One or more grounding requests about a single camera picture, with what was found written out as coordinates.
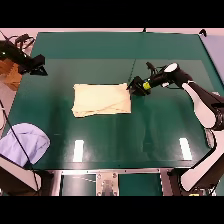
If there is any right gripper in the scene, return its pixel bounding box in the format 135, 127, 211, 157
126, 75, 153, 97

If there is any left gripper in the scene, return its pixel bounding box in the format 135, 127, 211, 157
18, 54, 48, 76

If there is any cream shirt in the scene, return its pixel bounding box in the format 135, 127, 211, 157
71, 82, 133, 119

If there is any lavender garment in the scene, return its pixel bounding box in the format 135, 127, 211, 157
0, 122, 52, 168

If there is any pale blue garment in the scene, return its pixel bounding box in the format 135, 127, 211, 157
199, 34, 224, 84

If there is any grey garment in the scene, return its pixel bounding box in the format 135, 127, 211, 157
203, 128, 217, 150

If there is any black cable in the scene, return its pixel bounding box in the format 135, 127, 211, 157
0, 99, 39, 189

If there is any silver frame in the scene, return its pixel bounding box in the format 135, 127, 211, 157
44, 166, 188, 197

